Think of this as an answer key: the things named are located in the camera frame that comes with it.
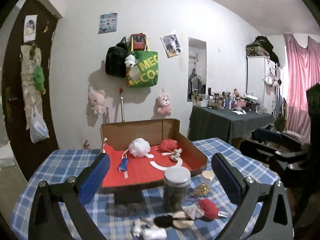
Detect red plush miffy keychain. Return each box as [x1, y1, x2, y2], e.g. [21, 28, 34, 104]
[188, 194, 229, 220]

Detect grey white cloth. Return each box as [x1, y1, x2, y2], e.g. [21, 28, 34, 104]
[182, 205, 204, 220]

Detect white fluffy star miffy charm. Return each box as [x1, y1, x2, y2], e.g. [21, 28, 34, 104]
[131, 217, 155, 237]

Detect dark brown door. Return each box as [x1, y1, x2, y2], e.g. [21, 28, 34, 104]
[2, 0, 58, 180]

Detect small jar with gold beads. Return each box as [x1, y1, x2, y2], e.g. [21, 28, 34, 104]
[196, 170, 215, 197]

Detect white plastic bag on door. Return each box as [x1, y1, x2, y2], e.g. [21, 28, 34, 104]
[30, 106, 49, 144]

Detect dark patterned tin box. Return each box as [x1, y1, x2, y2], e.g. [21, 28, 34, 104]
[114, 190, 145, 205]

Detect blue tissue packet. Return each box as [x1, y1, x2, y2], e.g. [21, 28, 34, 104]
[118, 158, 129, 172]

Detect dark jar with metal lid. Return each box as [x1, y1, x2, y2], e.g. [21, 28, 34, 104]
[163, 166, 191, 212]

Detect cardboard box with red liner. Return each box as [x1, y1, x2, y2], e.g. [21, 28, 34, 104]
[100, 119, 208, 193]

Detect cream scrunchie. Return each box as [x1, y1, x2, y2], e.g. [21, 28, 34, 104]
[170, 148, 182, 162]

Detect white mesh bath pouf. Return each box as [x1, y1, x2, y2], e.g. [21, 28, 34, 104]
[121, 138, 155, 159]

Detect dark green covered side table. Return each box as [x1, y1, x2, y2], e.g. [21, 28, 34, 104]
[188, 106, 274, 144]

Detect red foam net sleeve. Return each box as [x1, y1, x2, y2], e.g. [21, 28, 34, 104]
[155, 139, 178, 152]

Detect green plush on door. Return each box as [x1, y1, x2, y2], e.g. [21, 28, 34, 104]
[33, 66, 46, 94]

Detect white wardrobe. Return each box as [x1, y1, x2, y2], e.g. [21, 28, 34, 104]
[246, 56, 280, 114]

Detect metal stick with red tip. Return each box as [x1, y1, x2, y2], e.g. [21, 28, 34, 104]
[119, 87, 125, 122]

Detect pink curtain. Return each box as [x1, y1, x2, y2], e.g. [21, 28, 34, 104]
[283, 34, 319, 142]

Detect hanging organizer on door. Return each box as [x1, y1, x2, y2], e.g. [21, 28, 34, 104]
[20, 45, 43, 130]

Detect black backpack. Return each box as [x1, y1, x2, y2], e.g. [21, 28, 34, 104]
[105, 36, 129, 78]

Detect green tote bag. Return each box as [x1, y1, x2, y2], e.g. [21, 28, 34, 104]
[126, 50, 159, 88]

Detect small white plush on bag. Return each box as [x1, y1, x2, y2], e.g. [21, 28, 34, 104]
[125, 54, 137, 68]

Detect picture on door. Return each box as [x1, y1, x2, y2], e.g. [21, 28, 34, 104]
[23, 15, 37, 43]

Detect pink bear plush on wall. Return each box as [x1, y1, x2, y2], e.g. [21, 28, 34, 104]
[88, 87, 105, 115]

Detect pink cat plush on wall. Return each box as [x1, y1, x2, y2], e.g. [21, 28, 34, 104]
[157, 94, 171, 116]

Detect wall mirror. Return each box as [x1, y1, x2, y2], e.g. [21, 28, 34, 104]
[187, 37, 207, 102]

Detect red bag with yellow straps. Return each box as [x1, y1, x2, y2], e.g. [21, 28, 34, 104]
[129, 33, 150, 52]

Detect photo on wall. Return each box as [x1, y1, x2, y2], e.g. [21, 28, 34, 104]
[161, 35, 182, 58]

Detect blue wall poster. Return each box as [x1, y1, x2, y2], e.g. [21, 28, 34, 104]
[98, 13, 118, 34]

